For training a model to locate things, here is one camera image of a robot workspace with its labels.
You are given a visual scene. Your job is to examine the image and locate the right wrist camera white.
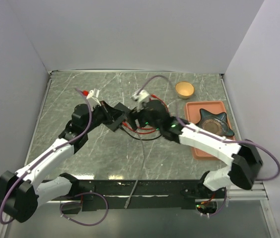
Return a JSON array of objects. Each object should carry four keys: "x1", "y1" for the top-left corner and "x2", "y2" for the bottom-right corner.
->
[{"x1": 132, "y1": 89, "x2": 150, "y2": 112}]

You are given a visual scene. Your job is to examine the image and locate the grey ethernet cable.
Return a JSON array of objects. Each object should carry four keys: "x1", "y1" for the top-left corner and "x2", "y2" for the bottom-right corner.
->
[{"x1": 124, "y1": 119, "x2": 146, "y2": 208}]

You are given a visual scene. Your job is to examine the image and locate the black network switch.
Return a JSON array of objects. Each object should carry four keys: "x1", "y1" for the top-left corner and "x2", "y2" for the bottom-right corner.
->
[{"x1": 105, "y1": 103, "x2": 131, "y2": 132}]

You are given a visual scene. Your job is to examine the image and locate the yellow ceramic bowl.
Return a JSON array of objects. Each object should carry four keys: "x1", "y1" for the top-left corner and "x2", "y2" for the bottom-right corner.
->
[{"x1": 175, "y1": 81, "x2": 195, "y2": 99}]

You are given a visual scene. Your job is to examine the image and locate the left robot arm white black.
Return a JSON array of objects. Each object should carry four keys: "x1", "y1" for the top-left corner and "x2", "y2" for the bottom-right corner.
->
[{"x1": 0, "y1": 99, "x2": 130, "y2": 225}]

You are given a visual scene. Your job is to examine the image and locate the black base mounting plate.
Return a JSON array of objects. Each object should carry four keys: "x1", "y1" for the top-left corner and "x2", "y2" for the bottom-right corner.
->
[{"x1": 54, "y1": 179, "x2": 225, "y2": 211}]

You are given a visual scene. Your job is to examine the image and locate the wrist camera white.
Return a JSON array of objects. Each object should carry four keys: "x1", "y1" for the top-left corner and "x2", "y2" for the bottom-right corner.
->
[
  {"x1": 82, "y1": 88, "x2": 101, "y2": 109},
  {"x1": 132, "y1": 89, "x2": 150, "y2": 112}
]

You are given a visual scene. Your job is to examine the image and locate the blue star-shaped dish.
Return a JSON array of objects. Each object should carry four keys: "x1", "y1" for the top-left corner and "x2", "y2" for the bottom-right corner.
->
[{"x1": 196, "y1": 109, "x2": 235, "y2": 137}]

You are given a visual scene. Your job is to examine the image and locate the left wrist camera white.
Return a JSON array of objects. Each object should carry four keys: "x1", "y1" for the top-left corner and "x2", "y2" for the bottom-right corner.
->
[{"x1": 82, "y1": 88, "x2": 101, "y2": 109}]

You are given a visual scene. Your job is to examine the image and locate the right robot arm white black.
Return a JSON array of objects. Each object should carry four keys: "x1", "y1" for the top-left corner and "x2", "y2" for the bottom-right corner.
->
[{"x1": 128, "y1": 100, "x2": 263, "y2": 198}]

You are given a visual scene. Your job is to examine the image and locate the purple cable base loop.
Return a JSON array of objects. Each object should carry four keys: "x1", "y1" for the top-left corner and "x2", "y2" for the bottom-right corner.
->
[{"x1": 59, "y1": 190, "x2": 109, "y2": 227}]

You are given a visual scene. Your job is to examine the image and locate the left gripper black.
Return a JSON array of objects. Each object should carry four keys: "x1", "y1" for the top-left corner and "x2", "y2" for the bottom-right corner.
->
[{"x1": 83, "y1": 100, "x2": 125, "y2": 133}]

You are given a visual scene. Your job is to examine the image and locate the salmon pink tray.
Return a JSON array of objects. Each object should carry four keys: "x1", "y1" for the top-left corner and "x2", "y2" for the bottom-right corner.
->
[{"x1": 184, "y1": 101, "x2": 228, "y2": 161}]

